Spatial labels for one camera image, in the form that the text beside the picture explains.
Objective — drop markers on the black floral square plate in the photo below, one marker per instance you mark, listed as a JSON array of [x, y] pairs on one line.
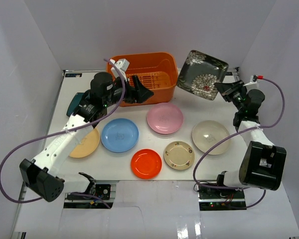
[[199, 74]]

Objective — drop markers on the orange round plate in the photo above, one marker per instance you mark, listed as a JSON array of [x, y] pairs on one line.
[[146, 164]]

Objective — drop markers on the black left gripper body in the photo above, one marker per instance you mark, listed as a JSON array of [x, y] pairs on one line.
[[133, 89]]

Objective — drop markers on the blue round plate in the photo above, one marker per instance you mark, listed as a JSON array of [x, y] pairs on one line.
[[120, 135]]

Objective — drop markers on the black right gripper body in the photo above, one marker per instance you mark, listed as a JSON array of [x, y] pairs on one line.
[[236, 93]]

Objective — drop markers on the beige floral round plate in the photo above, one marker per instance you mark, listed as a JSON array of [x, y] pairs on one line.
[[179, 155]]

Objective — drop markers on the pink round plate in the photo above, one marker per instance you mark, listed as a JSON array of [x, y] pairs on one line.
[[165, 118]]

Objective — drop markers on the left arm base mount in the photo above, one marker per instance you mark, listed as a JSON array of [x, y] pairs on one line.
[[104, 195]]

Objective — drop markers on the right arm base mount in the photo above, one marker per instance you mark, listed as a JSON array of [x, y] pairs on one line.
[[211, 199]]

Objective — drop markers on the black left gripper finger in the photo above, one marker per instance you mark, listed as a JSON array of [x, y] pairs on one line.
[[136, 81], [143, 94]]

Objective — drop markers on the teal square plate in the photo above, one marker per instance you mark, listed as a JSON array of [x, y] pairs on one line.
[[74, 103]]

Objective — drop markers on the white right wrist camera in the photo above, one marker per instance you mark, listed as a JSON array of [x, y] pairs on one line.
[[254, 82]]

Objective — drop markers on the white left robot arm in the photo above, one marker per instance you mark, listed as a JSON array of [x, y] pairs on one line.
[[41, 173]]

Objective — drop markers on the orange plastic bin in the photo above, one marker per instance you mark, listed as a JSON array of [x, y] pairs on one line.
[[156, 71]]

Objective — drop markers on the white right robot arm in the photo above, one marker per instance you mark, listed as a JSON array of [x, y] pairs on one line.
[[263, 163]]

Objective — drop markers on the cream white round plate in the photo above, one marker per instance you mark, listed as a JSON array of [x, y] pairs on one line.
[[208, 133]]

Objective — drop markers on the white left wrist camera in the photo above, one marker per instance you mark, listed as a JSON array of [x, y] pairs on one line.
[[122, 65]]

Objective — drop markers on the yellow round plate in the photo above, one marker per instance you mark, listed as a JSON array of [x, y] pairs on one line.
[[87, 145]]

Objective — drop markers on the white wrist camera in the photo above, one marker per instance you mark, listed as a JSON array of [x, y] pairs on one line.
[[122, 65], [254, 82]]

